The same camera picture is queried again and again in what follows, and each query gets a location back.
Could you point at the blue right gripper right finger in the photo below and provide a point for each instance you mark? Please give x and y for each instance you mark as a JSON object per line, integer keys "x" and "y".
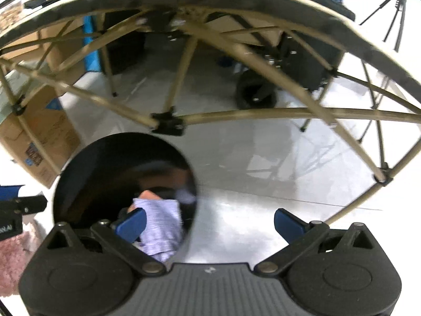
{"x": 289, "y": 226}

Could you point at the pink fuzzy slipper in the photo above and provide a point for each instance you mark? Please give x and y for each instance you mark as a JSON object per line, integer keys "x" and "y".
{"x": 15, "y": 254}

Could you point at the black wheel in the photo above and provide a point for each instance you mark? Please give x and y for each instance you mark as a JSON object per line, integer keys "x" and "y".
{"x": 254, "y": 92}

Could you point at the cardboard box with green liner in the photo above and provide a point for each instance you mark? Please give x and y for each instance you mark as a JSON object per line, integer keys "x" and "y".
{"x": 35, "y": 129}

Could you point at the purple knitted cloth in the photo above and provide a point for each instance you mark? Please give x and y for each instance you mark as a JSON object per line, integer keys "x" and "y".
{"x": 164, "y": 232}

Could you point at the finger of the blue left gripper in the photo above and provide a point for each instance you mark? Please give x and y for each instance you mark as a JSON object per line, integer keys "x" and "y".
{"x": 9, "y": 192}

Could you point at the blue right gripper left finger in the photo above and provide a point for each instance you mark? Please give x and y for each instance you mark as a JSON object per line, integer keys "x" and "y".
{"x": 130, "y": 225}

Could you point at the clear jar black lid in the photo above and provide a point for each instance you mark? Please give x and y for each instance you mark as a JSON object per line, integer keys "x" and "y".
{"x": 10, "y": 13}

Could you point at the black round trash bin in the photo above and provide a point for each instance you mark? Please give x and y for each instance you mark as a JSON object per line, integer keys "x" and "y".
{"x": 107, "y": 175}

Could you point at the folding table frame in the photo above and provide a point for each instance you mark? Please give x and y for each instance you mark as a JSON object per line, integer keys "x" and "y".
{"x": 352, "y": 155}

